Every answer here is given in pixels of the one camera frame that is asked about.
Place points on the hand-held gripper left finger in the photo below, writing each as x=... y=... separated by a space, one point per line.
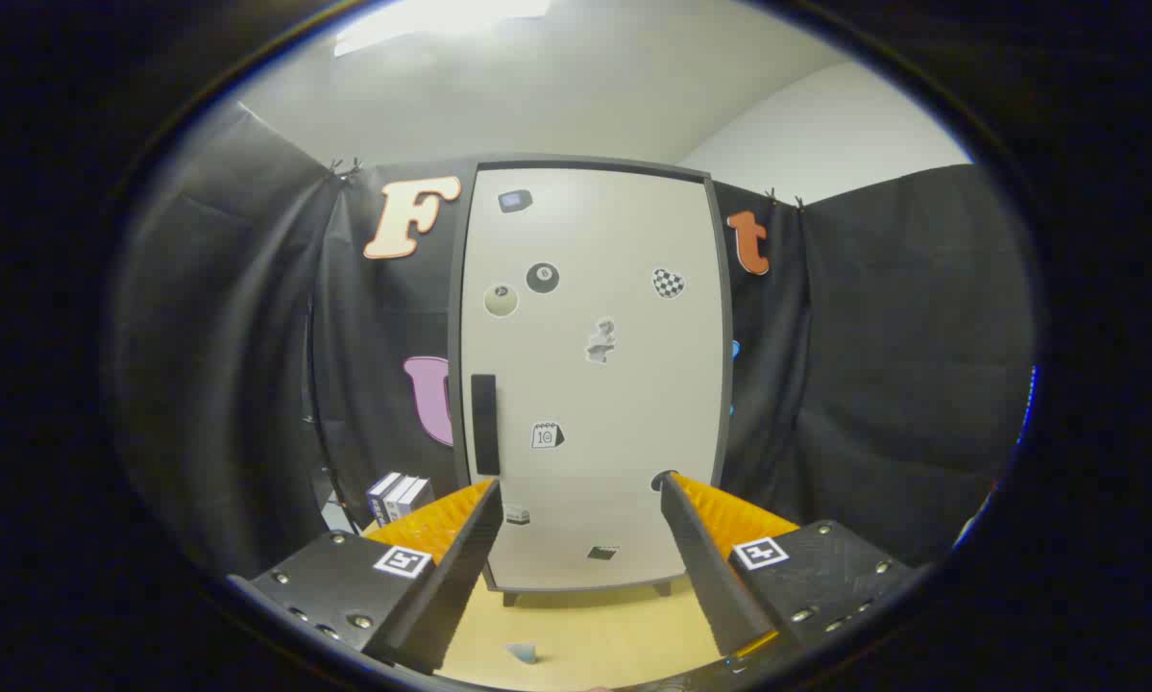
x=451 y=586

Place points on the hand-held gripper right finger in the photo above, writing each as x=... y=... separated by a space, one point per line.
x=720 y=586

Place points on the white and blue tube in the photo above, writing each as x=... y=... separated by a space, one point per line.
x=525 y=654

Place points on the blue spine book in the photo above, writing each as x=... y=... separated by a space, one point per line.
x=379 y=495

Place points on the dark grey cabinet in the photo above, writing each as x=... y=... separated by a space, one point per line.
x=725 y=317

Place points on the black backdrop cloth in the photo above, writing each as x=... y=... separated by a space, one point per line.
x=873 y=365

